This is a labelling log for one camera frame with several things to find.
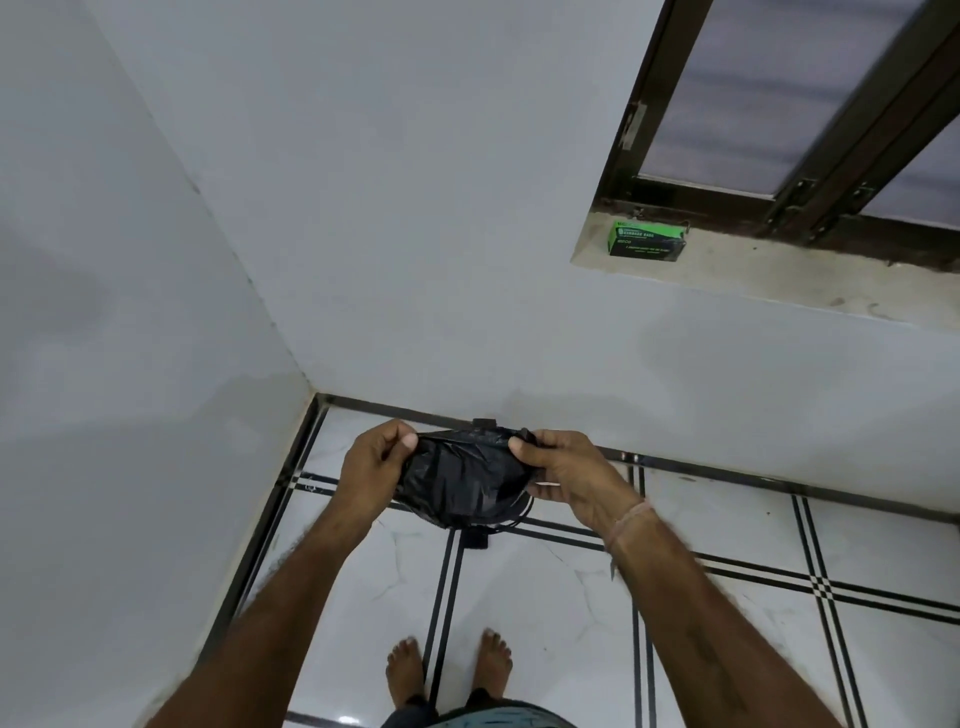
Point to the person's left hand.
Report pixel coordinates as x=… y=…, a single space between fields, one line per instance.
x=367 y=472

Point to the person's right hand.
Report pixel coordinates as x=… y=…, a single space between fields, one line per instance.
x=581 y=476

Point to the person's right thumb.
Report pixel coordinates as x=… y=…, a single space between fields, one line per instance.
x=525 y=450

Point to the person's left thumb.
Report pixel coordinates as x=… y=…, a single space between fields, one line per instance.
x=401 y=448

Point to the black plastic garbage bag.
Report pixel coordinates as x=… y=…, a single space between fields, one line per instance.
x=461 y=476

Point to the person's right forearm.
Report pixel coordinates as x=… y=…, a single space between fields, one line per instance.
x=712 y=637

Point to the person's left forearm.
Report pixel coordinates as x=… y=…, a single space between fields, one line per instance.
x=285 y=622

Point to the black waste bin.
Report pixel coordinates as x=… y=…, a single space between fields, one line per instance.
x=480 y=538

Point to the person's right foot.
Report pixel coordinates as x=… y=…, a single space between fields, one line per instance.
x=493 y=664

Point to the person's foot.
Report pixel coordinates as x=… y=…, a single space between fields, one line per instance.
x=405 y=671
x=493 y=664

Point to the person's left foot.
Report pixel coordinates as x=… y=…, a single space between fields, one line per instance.
x=405 y=671

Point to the green garbage bag box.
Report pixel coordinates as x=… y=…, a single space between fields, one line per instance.
x=646 y=241

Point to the dark patterned shorts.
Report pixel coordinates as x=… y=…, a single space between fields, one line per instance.
x=480 y=714

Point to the stone window sill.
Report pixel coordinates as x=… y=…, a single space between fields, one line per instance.
x=787 y=277

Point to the metal window latch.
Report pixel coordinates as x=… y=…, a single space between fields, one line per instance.
x=635 y=124

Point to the frosted window glass pane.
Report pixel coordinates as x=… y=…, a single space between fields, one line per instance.
x=742 y=90
x=926 y=187

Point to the dark brown window frame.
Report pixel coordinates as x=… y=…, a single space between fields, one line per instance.
x=832 y=142

